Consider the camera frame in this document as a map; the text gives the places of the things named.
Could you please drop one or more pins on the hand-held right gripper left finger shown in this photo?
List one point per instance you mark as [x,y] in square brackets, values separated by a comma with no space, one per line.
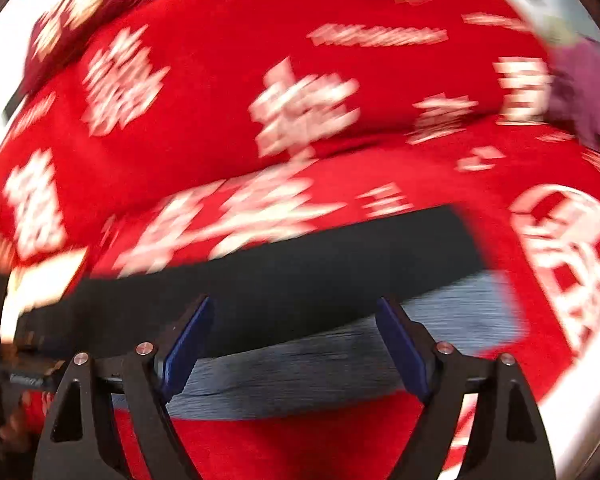
[187,345]

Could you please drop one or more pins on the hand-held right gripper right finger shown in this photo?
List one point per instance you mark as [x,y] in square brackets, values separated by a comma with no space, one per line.
[402,347]

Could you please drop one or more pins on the grey patterned pants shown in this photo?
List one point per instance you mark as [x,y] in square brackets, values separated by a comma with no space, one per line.
[330,370]

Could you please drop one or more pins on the black pants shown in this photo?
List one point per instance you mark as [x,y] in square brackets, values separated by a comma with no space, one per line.
[280,285]

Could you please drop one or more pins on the person's left hand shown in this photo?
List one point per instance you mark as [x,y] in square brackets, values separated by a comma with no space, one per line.
[15,432]

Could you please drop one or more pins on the white card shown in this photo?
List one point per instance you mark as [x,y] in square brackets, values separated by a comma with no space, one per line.
[45,280]

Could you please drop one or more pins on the red printed bed sheet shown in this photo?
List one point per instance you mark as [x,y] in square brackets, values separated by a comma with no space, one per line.
[490,230]

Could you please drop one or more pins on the red printed quilt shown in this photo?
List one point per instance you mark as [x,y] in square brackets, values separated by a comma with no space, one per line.
[205,60]

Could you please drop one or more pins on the purple cloth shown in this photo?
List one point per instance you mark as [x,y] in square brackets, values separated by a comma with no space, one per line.
[585,95]

